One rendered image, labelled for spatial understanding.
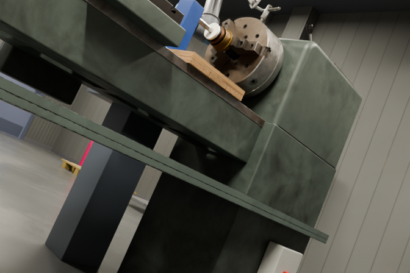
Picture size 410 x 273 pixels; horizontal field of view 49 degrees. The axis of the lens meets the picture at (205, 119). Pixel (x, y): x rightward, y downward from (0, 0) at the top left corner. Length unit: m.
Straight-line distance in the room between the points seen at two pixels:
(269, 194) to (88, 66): 0.94
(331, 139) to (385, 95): 2.84
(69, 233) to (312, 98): 1.20
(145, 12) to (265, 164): 0.81
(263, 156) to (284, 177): 0.19
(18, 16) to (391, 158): 3.96
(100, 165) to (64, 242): 0.37
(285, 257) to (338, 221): 2.76
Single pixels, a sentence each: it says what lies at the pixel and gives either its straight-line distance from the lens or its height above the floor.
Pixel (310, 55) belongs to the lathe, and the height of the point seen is 1.18.
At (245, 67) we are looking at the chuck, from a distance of 1.77.
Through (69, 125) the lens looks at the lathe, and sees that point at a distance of 1.09.
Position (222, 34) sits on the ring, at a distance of 1.73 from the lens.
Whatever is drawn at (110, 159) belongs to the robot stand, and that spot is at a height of 0.47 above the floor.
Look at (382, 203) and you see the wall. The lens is 4.54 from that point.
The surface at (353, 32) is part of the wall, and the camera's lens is 5.57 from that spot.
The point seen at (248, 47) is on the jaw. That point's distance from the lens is 1.75.
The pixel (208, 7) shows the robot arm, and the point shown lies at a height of 1.39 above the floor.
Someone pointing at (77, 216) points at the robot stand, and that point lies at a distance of 2.11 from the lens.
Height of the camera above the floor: 0.52
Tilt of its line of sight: 8 degrees up
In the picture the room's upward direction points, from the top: 24 degrees clockwise
